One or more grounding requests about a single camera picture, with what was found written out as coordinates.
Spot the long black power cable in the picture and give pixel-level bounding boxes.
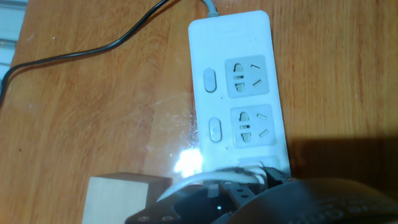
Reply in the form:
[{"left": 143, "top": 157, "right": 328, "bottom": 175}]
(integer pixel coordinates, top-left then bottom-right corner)
[{"left": 0, "top": 0, "right": 170, "bottom": 107}]

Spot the white power strip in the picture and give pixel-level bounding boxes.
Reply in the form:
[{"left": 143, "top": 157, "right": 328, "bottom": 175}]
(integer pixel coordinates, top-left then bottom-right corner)
[{"left": 188, "top": 10, "right": 292, "bottom": 180}]

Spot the grey-white power strip cable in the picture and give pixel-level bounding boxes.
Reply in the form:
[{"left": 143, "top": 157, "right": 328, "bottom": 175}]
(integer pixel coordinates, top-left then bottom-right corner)
[{"left": 201, "top": 0, "right": 220, "bottom": 19}]

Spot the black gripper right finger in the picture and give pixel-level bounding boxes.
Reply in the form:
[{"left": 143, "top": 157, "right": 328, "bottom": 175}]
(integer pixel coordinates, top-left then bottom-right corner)
[{"left": 220, "top": 166, "right": 294, "bottom": 208}]

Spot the white lamp cord with plug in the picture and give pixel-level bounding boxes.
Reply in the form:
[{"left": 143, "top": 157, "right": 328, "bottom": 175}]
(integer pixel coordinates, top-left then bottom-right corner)
[{"left": 155, "top": 166, "right": 266, "bottom": 203}]

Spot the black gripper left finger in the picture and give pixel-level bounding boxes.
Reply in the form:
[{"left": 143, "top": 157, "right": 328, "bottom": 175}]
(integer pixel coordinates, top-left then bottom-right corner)
[{"left": 124, "top": 182, "right": 241, "bottom": 224}]

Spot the light wooden block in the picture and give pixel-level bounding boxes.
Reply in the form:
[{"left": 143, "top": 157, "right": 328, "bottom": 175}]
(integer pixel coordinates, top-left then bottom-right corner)
[{"left": 81, "top": 172, "right": 174, "bottom": 224}]

